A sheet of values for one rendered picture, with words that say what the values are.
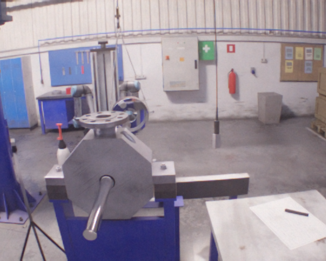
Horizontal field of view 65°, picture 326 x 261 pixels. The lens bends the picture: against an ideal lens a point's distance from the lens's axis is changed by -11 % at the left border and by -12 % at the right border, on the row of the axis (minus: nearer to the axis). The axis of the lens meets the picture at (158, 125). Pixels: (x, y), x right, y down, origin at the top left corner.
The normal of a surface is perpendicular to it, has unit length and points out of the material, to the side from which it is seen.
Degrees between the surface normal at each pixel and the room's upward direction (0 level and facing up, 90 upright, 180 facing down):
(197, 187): 90
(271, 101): 93
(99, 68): 90
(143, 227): 90
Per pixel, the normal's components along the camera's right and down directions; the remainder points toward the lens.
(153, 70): -0.02, 0.27
